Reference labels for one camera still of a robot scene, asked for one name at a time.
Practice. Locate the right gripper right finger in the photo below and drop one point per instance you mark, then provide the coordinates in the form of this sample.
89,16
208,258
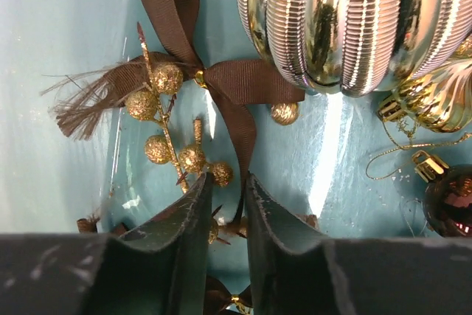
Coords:
294,269

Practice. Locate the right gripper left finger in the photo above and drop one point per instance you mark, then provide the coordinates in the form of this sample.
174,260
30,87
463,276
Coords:
157,268

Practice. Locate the gold glitter berry sprig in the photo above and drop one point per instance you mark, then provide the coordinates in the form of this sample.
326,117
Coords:
154,102

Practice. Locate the shiny dark red ball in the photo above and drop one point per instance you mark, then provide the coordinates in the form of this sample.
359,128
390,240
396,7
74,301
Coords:
447,199

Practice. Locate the small gold ribbed ornament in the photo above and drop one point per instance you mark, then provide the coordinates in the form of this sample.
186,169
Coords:
439,101

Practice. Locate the large gold ball ornament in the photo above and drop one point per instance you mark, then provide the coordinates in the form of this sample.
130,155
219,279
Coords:
355,46

